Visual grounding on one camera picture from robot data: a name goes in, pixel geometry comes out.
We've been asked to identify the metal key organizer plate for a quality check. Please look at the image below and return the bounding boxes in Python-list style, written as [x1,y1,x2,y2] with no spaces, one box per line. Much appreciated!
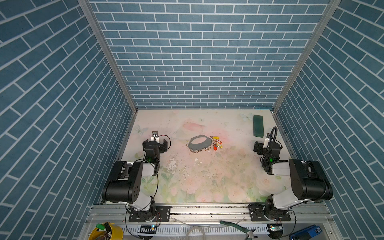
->
[187,135,213,153]

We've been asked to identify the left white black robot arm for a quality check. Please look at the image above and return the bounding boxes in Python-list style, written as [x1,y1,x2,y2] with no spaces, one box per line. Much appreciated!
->
[102,137,171,222]

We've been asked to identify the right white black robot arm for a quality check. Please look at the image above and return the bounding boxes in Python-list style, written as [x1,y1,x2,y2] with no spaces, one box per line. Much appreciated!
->
[254,127,333,221]

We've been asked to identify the green rectangular block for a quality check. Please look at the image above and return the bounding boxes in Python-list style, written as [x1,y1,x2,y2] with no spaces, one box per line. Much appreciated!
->
[253,115,265,138]

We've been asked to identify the clear plastic tube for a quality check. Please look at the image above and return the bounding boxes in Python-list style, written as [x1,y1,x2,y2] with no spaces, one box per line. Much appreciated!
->
[186,226,207,240]

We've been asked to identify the yellow tape roll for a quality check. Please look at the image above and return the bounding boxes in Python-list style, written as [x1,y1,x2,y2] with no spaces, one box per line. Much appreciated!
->
[89,222,124,240]

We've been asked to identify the blue device box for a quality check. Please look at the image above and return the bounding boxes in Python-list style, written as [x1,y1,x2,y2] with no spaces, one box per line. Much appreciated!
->
[289,225,323,240]

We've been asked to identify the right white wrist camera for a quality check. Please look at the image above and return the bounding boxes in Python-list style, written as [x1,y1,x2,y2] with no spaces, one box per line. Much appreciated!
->
[263,138,271,148]

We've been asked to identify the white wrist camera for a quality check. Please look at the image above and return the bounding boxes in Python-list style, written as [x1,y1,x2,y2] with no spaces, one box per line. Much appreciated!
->
[263,138,271,148]
[151,131,159,143]

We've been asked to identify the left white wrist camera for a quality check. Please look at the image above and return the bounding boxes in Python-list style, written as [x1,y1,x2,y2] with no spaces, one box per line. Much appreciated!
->
[151,131,159,143]

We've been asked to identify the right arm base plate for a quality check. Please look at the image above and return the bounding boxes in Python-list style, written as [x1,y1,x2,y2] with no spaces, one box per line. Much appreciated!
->
[248,204,291,222]

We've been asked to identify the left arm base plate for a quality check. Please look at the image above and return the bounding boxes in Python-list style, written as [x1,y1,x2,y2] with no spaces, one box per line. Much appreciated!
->
[128,206,172,223]

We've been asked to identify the aluminium front rail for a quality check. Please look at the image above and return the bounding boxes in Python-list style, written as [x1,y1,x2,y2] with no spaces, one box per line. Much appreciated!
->
[79,203,342,240]

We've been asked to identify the green-handled pliers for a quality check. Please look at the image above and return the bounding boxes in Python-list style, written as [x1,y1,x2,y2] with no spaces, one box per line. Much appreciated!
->
[220,221,258,240]

